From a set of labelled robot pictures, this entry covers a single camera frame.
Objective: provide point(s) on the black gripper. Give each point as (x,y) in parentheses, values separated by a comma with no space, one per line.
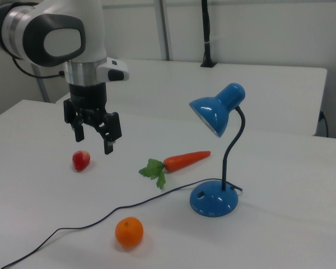
(86,95)

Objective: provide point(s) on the blue desk lamp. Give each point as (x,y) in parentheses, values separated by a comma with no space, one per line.
(212,200)

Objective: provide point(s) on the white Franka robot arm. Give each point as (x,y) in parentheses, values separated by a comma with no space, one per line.
(72,16)

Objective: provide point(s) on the red toy strawberry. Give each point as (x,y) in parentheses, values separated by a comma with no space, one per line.
(80,161)

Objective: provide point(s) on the white adjoining table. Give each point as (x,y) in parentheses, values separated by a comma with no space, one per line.
(156,84)

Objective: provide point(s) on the toy carrot with green leaves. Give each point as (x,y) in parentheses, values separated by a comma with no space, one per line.
(184,159)

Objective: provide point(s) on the orange toy fruit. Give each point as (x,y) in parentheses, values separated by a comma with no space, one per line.
(128,232)

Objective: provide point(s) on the grey aluminium partition post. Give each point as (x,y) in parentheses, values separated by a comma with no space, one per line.
(43,89)
(165,28)

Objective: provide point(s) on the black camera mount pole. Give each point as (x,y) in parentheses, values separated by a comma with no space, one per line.
(206,28)

